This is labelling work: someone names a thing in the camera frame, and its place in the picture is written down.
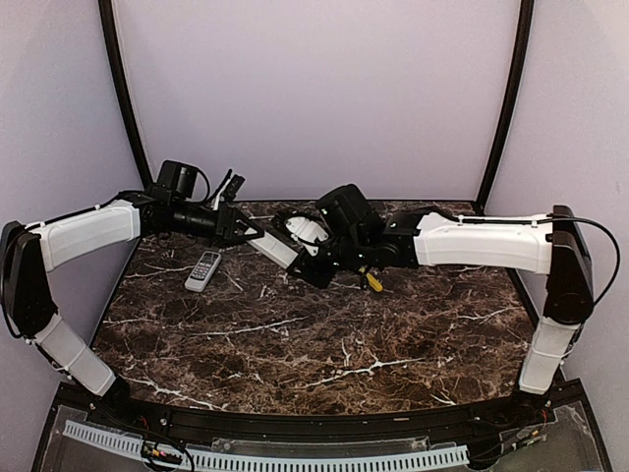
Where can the grey remote control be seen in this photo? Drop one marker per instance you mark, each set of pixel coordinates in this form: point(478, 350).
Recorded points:
point(203, 271)

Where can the left black frame post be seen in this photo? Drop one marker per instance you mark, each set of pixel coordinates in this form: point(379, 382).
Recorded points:
point(121, 87)

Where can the yellow handled screwdriver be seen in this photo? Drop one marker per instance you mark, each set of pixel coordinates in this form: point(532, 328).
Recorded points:
point(370, 281)

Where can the black front rail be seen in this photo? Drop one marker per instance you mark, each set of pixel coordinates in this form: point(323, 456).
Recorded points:
point(479, 422)

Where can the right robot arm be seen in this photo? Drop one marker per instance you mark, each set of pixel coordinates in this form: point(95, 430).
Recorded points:
point(349, 234)

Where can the white slotted cable duct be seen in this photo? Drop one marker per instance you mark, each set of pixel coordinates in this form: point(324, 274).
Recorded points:
point(203, 459)

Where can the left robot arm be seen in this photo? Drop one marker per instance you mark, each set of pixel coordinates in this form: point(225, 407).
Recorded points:
point(30, 252)

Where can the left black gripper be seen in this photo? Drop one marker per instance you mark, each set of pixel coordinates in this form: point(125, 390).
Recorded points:
point(227, 223)

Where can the white slim remote control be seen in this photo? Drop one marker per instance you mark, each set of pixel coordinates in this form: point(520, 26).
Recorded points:
point(272, 248)

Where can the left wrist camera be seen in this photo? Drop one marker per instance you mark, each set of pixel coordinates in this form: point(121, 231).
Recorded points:
point(227, 190)

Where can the right black frame post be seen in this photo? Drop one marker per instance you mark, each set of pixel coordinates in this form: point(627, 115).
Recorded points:
point(507, 109)

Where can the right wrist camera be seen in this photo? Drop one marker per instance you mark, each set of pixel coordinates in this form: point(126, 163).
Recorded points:
point(300, 227)

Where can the black frame post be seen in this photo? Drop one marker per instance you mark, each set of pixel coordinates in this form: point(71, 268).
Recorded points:
point(507, 109)
point(121, 87)

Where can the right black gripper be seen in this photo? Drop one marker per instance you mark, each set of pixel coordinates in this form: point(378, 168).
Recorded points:
point(312, 274)

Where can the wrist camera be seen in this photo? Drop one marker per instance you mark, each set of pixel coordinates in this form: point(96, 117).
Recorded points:
point(300, 227)
point(227, 190)

